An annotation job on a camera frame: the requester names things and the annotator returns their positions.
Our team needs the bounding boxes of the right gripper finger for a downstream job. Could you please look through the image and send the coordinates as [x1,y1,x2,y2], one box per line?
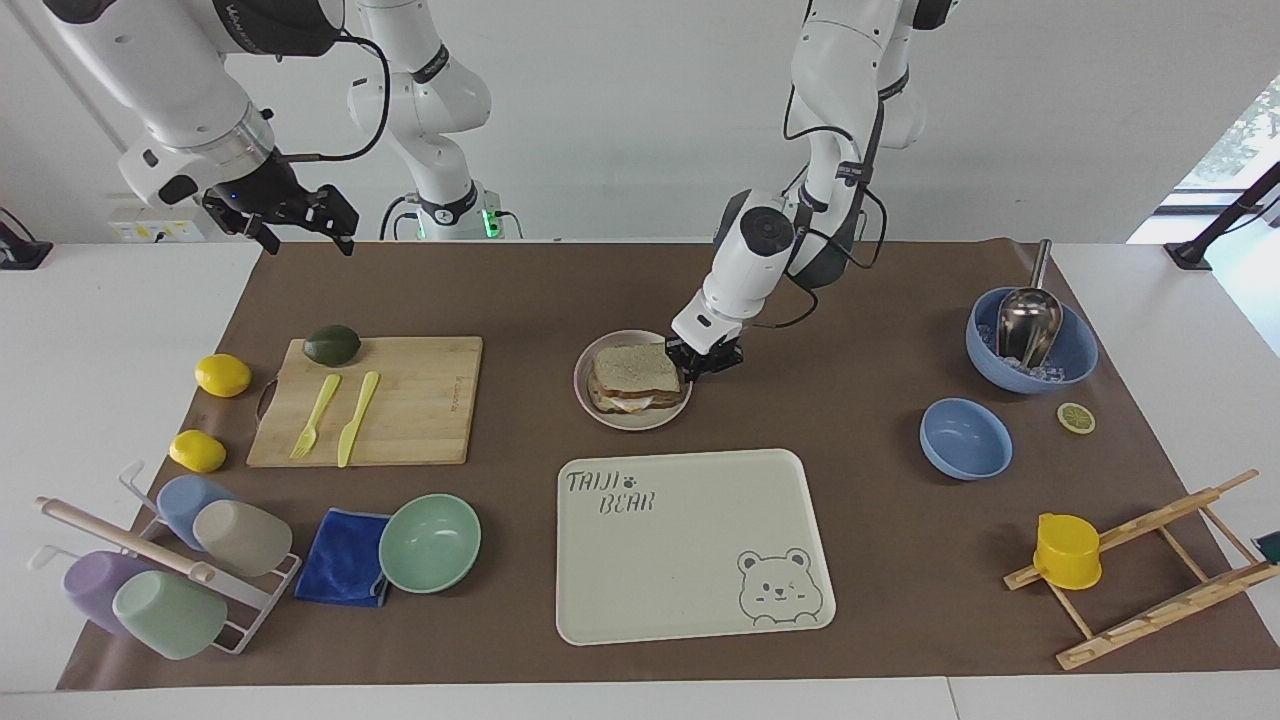
[240,212,301,257]
[300,184,360,257]

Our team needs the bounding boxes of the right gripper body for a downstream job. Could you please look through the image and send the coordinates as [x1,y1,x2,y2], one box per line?
[203,150,314,237]

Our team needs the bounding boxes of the sandwich base with filling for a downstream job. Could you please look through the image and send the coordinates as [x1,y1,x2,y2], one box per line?
[587,374,691,415]

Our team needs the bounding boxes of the beige round plate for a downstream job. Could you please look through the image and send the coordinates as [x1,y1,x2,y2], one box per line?
[573,329,695,432]

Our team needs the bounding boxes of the brown bread slice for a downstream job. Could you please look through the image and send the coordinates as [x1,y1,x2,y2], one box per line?
[591,344,684,396]

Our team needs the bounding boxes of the white power strip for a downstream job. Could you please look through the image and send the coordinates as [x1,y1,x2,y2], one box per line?
[108,218,207,244]

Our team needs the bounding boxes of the green avocado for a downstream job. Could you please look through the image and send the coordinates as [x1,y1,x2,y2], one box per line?
[303,324,363,368]

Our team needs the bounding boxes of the yellow lemon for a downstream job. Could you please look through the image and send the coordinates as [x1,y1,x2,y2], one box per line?
[194,353,253,399]
[168,429,228,474]

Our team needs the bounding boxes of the yellow-green plastic fork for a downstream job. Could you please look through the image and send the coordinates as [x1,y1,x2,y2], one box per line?
[290,373,343,461]

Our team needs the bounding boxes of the yellow-green plastic knife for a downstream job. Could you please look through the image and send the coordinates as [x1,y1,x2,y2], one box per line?
[337,371,382,469]

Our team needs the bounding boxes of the wooden cutting board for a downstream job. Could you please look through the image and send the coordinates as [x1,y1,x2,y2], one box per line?
[246,336,485,469]

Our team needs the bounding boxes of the cream tray with bear print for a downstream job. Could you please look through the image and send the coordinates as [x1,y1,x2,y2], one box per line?
[555,448,838,647]

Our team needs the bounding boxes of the black stand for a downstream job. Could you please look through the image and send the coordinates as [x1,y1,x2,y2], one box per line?
[1164,160,1280,272]
[0,207,54,271]

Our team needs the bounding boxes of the small blue bowl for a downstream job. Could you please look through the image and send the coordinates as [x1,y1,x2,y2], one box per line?
[919,398,1014,482]

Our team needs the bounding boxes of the large blue bowl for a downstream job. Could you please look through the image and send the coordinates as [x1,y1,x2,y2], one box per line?
[965,287,1100,395]

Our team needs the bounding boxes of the blue plastic cup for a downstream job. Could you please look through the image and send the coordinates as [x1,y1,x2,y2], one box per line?
[156,474,238,551]

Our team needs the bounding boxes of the metal scoop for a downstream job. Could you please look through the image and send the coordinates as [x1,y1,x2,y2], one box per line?
[996,238,1064,370]

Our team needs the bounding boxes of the beige plastic cup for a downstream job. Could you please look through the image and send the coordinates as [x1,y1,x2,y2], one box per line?
[192,499,294,578]

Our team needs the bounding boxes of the green bowl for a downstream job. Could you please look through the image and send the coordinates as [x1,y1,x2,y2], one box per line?
[378,493,483,595]

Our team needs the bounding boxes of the blue cloth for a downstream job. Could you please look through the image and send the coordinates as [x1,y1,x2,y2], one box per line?
[293,508,394,609]

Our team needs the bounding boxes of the yellow plastic cup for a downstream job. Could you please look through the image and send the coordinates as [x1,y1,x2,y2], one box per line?
[1033,513,1104,591]

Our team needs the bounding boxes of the green plastic cup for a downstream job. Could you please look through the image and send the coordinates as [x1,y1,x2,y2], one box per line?
[112,570,230,661]

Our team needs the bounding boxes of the purple plastic cup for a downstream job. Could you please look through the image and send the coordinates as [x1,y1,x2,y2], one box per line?
[63,550,157,637]

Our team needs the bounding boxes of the wooden folding rack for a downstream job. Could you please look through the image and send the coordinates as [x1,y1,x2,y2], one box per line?
[1004,469,1280,671]

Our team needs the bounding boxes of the window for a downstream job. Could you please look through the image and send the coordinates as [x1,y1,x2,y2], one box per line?
[1128,75,1280,246]

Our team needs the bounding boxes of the white wire cup rack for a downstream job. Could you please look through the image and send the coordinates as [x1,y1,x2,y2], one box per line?
[28,460,304,657]

